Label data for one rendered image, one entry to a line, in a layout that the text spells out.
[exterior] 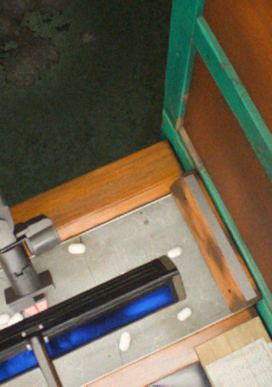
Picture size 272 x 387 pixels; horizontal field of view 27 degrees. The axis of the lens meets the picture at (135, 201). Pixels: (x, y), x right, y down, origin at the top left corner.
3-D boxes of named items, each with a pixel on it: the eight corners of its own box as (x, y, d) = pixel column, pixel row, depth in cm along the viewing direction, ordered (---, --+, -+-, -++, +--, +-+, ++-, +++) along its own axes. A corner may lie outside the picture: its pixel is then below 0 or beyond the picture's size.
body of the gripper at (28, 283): (57, 290, 116) (42, 261, 113) (9, 312, 115) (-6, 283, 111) (52, 275, 122) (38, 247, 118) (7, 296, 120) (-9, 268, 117)
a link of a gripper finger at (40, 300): (60, 326, 119) (41, 292, 115) (28, 342, 118) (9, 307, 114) (54, 310, 125) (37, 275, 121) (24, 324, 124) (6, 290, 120)
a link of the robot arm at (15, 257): (-12, 243, 114) (-5, 253, 109) (19, 226, 116) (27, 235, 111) (3, 270, 117) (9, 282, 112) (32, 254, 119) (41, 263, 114)
